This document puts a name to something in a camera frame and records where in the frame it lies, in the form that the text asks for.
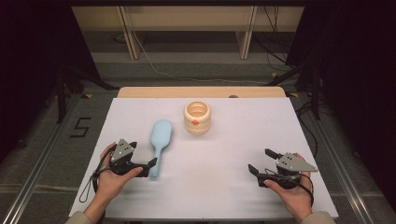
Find beige background desk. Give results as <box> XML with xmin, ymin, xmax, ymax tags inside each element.
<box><xmin>71</xmin><ymin>6</ymin><xmax>304</xmax><ymax>61</ymax></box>

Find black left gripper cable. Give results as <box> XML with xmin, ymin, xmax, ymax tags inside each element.
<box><xmin>92</xmin><ymin>144</ymin><xmax>118</xmax><ymax>194</ymax></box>

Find light wooden table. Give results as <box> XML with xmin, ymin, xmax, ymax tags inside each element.
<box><xmin>117</xmin><ymin>86</ymin><xmax>288</xmax><ymax>99</ymax></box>

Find white board cover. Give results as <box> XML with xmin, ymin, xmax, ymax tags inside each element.
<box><xmin>68</xmin><ymin>97</ymin><xmax>339</xmax><ymax>220</ymax></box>

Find black floor cables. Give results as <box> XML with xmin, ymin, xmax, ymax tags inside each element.
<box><xmin>295</xmin><ymin>99</ymin><xmax>321</xmax><ymax>158</ymax></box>

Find person's left hand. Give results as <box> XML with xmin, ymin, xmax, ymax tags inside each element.
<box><xmin>92</xmin><ymin>143</ymin><xmax>144</xmax><ymax>203</ymax></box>

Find black hanging cables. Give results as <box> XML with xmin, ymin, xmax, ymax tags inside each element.
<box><xmin>251</xmin><ymin>6</ymin><xmax>295</xmax><ymax>68</ymax></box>

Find grey lanyard loop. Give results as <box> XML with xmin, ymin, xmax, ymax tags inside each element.
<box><xmin>78</xmin><ymin>166</ymin><xmax>112</xmax><ymax>203</ymax></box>

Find light blue hairbrush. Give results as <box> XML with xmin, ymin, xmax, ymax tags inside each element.
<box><xmin>148</xmin><ymin>119</ymin><xmax>173</xmax><ymax>179</ymax></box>

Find metal floor rail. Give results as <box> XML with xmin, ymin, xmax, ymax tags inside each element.
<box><xmin>290</xmin><ymin>92</ymin><xmax>375</xmax><ymax>224</ymax></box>
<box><xmin>1</xmin><ymin>92</ymin><xmax>82</xmax><ymax>224</ymax></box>

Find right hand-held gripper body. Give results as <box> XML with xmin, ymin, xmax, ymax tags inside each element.
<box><xmin>257</xmin><ymin>151</ymin><xmax>318</xmax><ymax>189</ymax></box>

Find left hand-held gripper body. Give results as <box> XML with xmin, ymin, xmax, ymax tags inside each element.
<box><xmin>109</xmin><ymin>138</ymin><xmax>145</xmax><ymax>177</ymax></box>

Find person's right hand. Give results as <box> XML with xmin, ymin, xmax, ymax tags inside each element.
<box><xmin>264</xmin><ymin>152</ymin><xmax>314</xmax><ymax>216</ymax></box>

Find white floor cable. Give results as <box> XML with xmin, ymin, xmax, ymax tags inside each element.
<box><xmin>132</xmin><ymin>31</ymin><xmax>269</xmax><ymax>86</ymax></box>

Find black metal stand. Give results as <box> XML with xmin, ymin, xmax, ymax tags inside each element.
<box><xmin>55</xmin><ymin>62</ymin><xmax>120</xmax><ymax>124</ymax></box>
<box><xmin>264</xmin><ymin>52</ymin><xmax>322</xmax><ymax>121</ymax></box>

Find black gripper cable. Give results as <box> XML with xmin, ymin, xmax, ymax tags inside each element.
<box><xmin>92</xmin><ymin>144</ymin><xmax>118</xmax><ymax>194</ymax></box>
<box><xmin>297</xmin><ymin>173</ymin><xmax>315</xmax><ymax>208</ymax></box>

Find cream ribbed cup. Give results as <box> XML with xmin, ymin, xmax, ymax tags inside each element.
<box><xmin>183</xmin><ymin>100</ymin><xmax>213</xmax><ymax>135</ymax></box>

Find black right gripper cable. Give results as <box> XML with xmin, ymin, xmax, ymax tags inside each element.
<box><xmin>297</xmin><ymin>173</ymin><xmax>315</xmax><ymax>208</ymax></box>

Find dark curtain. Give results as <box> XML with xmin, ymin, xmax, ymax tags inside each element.
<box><xmin>0</xmin><ymin>0</ymin><xmax>101</xmax><ymax>162</ymax></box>
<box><xmin>286</xmin><ymin>0</ymin><xmax>396</xmax><ymax>213</ymax></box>

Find grey cable coil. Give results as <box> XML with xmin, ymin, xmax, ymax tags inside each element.
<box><xmin>105</xmin><ymin>32</ymin><xmax>128</xmax><ymax>45</ymax></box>

